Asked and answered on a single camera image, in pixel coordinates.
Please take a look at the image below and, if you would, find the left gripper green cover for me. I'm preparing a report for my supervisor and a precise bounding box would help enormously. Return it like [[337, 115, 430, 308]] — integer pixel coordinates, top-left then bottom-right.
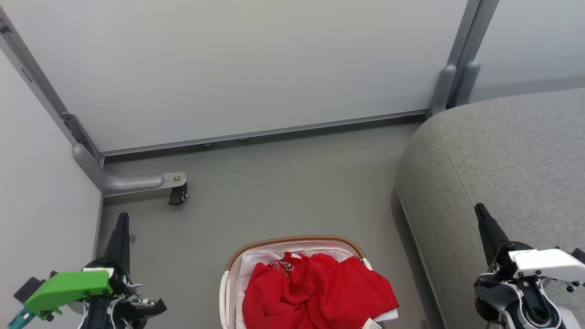
[[14, 212, 167, 329]]

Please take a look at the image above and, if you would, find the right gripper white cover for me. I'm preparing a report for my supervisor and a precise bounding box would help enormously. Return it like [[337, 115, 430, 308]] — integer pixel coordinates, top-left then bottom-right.
[[474, 203, 585, 294]]

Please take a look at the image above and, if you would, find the white laundry basket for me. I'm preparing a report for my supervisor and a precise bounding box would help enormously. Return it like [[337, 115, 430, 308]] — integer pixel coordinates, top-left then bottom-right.
[[219, 235, 373, 329]]

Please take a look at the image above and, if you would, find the grey partition post with slots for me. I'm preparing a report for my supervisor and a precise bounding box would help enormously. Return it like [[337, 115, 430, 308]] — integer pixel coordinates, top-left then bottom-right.
[[427, 0, 501, 117]]

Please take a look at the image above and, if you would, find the grey partition foot bracket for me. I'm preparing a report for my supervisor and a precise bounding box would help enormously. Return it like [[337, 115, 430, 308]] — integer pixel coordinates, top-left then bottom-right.
[[73, 143, 187, 197]]

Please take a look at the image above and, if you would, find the grey partition corner post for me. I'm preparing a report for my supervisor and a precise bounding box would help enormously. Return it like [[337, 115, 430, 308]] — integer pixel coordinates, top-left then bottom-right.
[[0, 6, 104, 161]]

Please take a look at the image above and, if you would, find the red shirt with white trim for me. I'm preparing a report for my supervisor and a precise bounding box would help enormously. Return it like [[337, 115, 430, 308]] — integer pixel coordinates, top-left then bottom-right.
[[241, 251, 400, 329]]

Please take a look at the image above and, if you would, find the grey fabric sofa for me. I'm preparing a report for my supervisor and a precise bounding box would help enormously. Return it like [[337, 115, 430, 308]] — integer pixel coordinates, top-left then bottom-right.
[[395, 88, 585, 329]]

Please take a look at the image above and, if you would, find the black caster wheel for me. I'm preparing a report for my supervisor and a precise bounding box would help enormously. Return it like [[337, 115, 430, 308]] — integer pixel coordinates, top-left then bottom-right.
[[168, 183, 189, 206]]

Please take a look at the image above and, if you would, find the grey partition floor rail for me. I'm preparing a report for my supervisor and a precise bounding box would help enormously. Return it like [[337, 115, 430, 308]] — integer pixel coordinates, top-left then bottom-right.
[[100, 109, 430, 159]]

